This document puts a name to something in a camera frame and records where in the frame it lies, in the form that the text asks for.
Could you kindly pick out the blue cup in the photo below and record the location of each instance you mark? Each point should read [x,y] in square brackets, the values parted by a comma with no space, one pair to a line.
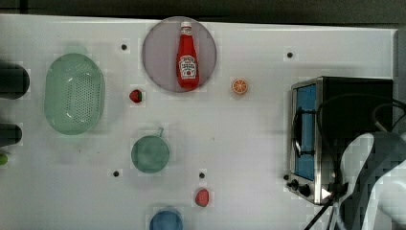
[166,220]

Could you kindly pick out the green cup with handle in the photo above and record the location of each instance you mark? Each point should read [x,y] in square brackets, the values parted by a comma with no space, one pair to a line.
[150,154]

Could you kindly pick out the orange slice toy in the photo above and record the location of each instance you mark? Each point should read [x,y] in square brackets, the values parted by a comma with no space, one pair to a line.
[240,86]

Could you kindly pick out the small green object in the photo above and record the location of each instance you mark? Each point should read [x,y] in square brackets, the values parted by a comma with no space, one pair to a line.
[3,159]

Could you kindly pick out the silver black toaster oven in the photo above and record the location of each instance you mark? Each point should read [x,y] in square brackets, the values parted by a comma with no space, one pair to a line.
[327,113]

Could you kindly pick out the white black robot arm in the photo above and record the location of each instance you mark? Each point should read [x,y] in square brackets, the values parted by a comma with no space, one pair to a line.
[373,168]

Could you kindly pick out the black cylinder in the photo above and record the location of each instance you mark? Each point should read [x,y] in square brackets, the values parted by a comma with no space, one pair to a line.
[10,134]
[14,81]

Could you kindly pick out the black cylinder lower left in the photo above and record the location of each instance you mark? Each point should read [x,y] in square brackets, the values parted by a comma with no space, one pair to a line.
[10,134]

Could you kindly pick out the round grey plate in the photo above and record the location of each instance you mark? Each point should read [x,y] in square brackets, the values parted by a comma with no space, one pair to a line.
[160,50]

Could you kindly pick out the green perforated colander basket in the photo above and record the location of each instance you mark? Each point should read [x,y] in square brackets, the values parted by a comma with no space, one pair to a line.
[74,94]

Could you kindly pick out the pink strawberry toy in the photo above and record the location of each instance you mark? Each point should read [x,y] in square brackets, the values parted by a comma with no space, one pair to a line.
[202,198]

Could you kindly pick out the black cylinder upper left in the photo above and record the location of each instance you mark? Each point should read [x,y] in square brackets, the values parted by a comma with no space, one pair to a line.
[14,81]

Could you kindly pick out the red plush ketchup bottle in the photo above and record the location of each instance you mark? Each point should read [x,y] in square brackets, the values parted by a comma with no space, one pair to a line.
[186,61]

